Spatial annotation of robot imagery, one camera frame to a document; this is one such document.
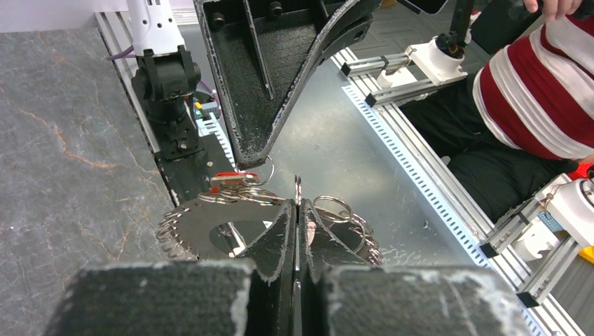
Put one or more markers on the aluminium frame rail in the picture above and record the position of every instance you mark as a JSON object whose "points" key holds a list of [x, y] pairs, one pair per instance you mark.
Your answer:
{"points": [[329, 72]]}

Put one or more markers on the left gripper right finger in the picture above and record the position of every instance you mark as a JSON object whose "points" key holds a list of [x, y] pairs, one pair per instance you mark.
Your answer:
{"points": [[341, 294]]}

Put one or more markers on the person in striped shirt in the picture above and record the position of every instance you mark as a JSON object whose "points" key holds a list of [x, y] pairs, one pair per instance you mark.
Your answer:
{"points": [[523, 119]]}

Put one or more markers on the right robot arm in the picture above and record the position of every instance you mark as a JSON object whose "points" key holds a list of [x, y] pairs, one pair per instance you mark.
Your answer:
{"points": [[166, 70]]}

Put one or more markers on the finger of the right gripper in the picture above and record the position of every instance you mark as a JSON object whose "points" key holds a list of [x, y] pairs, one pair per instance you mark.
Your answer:
{"points": [[298, 43], [261, 53]]}

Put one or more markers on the operator bare hand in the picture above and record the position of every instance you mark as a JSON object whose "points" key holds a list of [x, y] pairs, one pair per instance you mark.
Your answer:
{"points": [[553, 9]]}

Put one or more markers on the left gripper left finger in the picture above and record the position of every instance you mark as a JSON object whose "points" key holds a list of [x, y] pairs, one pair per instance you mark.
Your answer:
{"points": [[251, 294]]}

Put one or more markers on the white leader arm base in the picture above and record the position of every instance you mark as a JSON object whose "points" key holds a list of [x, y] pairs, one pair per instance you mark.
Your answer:
{"points": [[439, 59]]}

